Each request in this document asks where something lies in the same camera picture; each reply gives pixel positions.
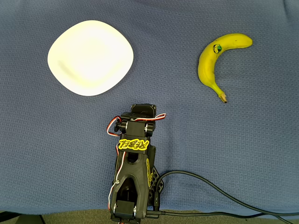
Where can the blue textured cloth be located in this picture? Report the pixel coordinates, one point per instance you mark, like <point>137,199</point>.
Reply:
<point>233,140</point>

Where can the white rounded plate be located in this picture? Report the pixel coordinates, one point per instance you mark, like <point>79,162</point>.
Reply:
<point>91,58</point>

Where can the dark metal frame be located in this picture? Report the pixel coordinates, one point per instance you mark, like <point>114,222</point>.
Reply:
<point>7,215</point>

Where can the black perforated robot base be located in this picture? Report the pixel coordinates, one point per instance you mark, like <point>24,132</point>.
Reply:
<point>159,182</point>

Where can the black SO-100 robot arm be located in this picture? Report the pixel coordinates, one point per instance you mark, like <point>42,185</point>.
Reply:
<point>133,130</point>

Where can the yellow banana with sticker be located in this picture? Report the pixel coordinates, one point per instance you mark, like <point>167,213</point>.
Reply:
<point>205,67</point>

